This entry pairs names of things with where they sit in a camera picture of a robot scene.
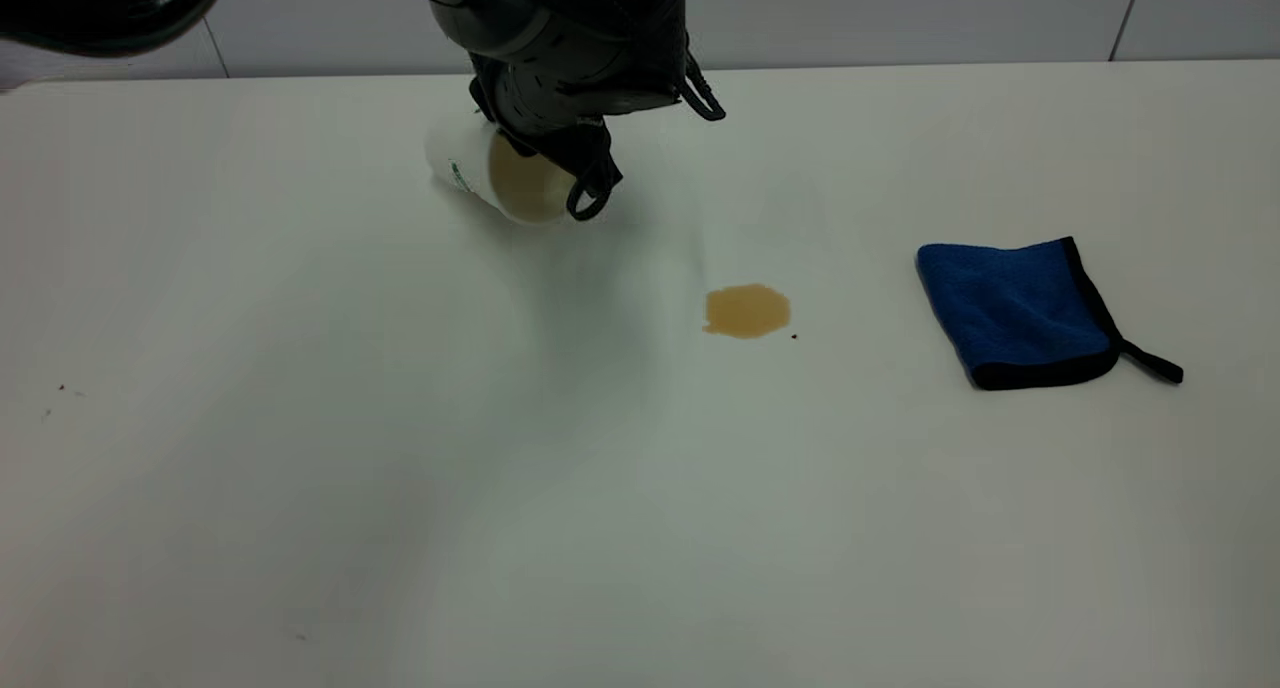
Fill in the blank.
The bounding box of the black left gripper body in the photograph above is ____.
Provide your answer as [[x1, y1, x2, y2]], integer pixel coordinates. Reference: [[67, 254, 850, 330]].
[[468, 0, 693, 184]]

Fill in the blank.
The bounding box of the brown coffee spill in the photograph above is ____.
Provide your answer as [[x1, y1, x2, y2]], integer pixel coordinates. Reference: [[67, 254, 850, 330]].
[[703, 283, 793, 341]]

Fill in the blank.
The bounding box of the black cable loop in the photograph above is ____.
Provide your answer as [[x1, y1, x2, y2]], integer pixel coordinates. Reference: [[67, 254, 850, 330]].
[[680, 53, 727, 123]]

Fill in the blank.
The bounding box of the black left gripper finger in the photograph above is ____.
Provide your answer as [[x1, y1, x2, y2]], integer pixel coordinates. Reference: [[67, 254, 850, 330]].
[[468, 76, 503, 134], [564, 118, 624, 222]]

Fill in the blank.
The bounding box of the blue cloth with black trim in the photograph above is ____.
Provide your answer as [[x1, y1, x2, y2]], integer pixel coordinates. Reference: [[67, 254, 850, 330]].
[[915, 235, 1186, 392]]

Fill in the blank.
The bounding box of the white Coffee Star paper cup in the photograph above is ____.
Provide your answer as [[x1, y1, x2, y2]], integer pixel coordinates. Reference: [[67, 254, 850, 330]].
[[424, 116, 578, 227]]

